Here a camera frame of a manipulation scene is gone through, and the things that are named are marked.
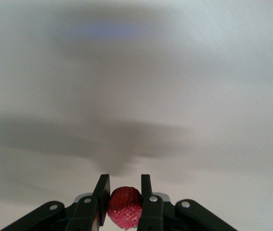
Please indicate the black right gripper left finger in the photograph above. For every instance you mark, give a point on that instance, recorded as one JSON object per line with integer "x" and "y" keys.
{"x": 83, "y": 214}

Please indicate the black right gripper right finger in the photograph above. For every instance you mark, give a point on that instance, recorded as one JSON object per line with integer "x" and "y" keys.
{"x": 155, "y": 214}

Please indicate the red strawberry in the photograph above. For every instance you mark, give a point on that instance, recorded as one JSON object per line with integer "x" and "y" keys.
{"x": 124, "y": 207}

